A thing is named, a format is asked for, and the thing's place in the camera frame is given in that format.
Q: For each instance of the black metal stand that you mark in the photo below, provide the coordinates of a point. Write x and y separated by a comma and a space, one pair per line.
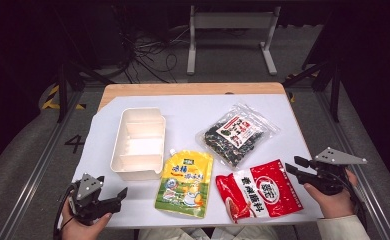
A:
333, 80
63, 86

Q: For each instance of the yellow spouted sauce pouch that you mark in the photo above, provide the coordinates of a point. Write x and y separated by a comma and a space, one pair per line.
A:
186, 186

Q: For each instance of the white divided plastic box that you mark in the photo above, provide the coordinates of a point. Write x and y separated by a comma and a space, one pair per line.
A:
139, 146

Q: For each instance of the white paper table sheet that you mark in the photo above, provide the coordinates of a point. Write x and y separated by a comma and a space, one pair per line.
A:
189, 113

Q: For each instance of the grey metal stand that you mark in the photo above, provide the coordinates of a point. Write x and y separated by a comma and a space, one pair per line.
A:
231, 20

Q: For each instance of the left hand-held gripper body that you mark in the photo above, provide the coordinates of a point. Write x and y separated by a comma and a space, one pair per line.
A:
89, 200

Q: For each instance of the person's left hand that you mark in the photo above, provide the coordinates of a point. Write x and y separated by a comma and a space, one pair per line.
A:
78, 230

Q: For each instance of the clear bag of dried seaweed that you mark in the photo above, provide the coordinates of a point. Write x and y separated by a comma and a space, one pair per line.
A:
236, 136

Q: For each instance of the person's right hand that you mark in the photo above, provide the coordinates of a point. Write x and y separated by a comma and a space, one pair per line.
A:
336, 205

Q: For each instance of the red seasoning packet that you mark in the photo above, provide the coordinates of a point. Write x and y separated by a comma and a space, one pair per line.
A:
259, 191

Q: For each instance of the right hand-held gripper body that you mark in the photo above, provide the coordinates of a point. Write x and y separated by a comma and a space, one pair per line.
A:
326, 176

